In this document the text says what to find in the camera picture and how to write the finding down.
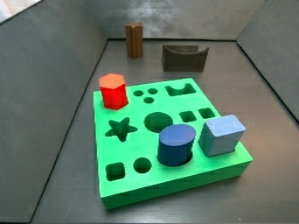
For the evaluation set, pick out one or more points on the brown star prism block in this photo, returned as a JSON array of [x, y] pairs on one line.
[[134, 40]]

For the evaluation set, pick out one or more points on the green shape sorter board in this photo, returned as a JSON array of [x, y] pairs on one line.
[[132, 175]]

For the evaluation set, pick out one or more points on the red hexagonal prism block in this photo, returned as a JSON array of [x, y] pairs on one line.
[[114, 91]]

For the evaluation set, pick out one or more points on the dark blue cylinder block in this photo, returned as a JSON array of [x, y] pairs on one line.
[[176, 144]]

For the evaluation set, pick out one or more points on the light blue square block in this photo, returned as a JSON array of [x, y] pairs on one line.
[[221, 134]]

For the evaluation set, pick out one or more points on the dark olive arch block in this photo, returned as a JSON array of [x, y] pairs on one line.
[[184, 58]]

